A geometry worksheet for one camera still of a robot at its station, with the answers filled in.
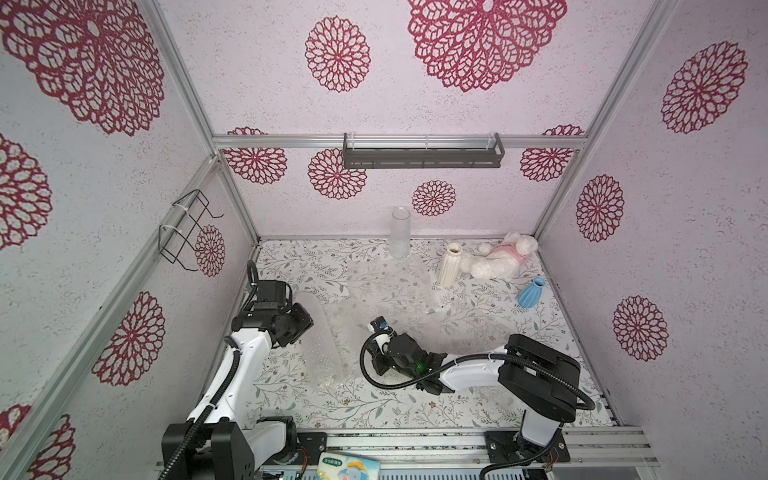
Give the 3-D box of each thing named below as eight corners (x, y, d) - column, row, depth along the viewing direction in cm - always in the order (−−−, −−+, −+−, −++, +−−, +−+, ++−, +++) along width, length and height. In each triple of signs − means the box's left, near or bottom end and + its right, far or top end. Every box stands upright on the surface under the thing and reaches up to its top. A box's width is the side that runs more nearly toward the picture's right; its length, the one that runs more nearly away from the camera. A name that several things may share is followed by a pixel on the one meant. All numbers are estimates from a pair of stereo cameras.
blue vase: (519, 310, 102) (533, 289, 92) (515, 298, 105) (528, 277, 95) (533, 310, 102) (549, 289, 92) (529, 298, 105) (544, 277, 95)
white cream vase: (440, 289, 107) (448, 257, 94) (438, 276, 111) (445, 243, 97) (454, 289, 107) (464, 257, 94) (451, 276, 111) (461, 243, 97)
